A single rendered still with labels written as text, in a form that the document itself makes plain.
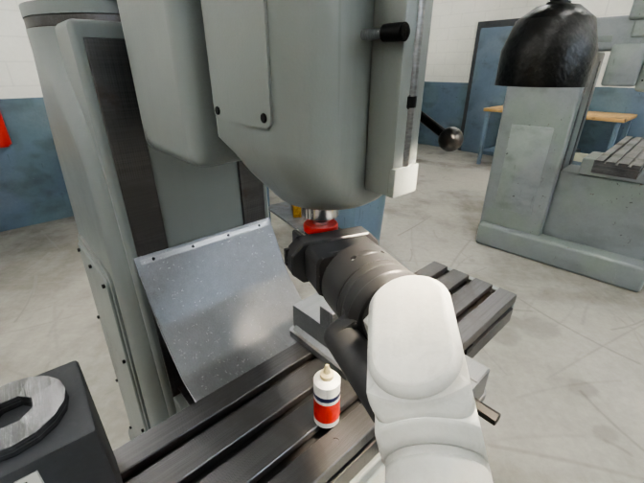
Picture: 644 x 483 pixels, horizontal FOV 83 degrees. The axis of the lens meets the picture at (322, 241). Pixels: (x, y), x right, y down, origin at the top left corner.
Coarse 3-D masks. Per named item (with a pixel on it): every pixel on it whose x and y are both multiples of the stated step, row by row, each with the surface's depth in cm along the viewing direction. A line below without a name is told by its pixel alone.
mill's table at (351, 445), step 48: (480, 288) 90; (480, 336) 80; (240, 384) 63; (288, 384) 63; (144, 432) 54; (192, 432) 55; (240, 432) 54; (288, 432) 54; (336, 432) 54; (144, 480) 48; (192, 480) 50; (240, 480) 48; (288, 480) 48; (336, 480) 52
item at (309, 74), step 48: (240, 0) 32; (288, 0) 29; (336, 0) 29; (240, 48) 34; (288, 48) 31; (336, 48) 31; (240, 96) 37; (288, 96) 33; (336, 96) 33; (240, 144) 40; (288, 144) 34; (336, 144) 35; (288, 192) 40; (336, 192) 37
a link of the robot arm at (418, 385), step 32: (384, 288) 30; (416, 288) 29; (384, 320) 27; (416, 320) 26; (448, 320) 25; (384, 352) 25; (416, 352) 24; (448, 352) 23; (384, 384) 23; (416, 384) 22; (448, 384) 22; (384, 416) 23; (416, 416) 22; (448, 416) 22; (384, 448) 23; (416, 448) 22; (448, 448) 21; (480, 448) 22
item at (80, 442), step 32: (32, 384) 37; (64, 384) 39; (0, 416) 35; (32, 416) 34; (64, 416) 35; (96, 416) 40; (0, 448) 31; (32, 448) 32; (64, 448) 33; (96, 448) 35; (0, 480) 30; (32, 480) 32; (64, 480) 34; (96, 480) 36
